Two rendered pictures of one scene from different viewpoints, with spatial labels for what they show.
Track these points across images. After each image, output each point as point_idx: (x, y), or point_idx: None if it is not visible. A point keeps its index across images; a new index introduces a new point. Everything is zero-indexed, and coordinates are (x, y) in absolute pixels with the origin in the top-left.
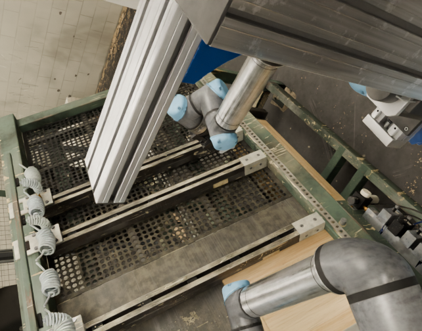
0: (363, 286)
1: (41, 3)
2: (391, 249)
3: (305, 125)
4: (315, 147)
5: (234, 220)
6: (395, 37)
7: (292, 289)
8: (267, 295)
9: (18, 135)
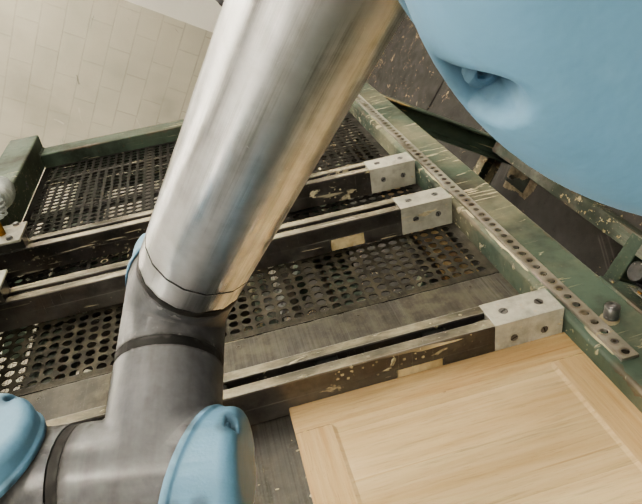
0: None
1: (179, 68)
2: None
3: (565, 217)
4: (582, 257)
5: (358, 304)
6: None
7: (215, 50)
8: (174, 155)
9: (30, 162)
